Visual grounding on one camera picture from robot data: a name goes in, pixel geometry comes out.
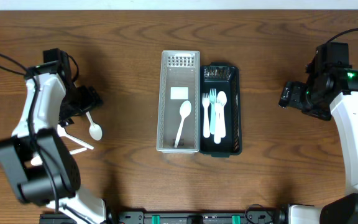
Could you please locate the white spoon handle up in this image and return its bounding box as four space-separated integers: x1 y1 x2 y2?
86 111 103 141

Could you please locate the white spoon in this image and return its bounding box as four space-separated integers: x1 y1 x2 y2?
217 91 227 138
57 124 94 150
30 146 88 167
174 100 191 148

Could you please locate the black plastic basket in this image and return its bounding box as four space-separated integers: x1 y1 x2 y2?
200 62 242 157

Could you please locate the light blue fork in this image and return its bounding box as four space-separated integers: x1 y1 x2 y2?
209 88 217 134

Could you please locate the white fork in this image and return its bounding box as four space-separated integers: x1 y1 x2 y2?
214 100 223 144
202 93 211 138

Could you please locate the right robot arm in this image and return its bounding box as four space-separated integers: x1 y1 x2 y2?
278 42 358 223

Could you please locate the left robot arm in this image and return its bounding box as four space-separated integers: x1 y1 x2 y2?
0 48 114 223

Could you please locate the clear plastic basket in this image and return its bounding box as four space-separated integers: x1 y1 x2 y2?
156 50 201 154

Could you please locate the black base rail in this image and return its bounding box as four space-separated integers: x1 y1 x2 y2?
39 210 288 224

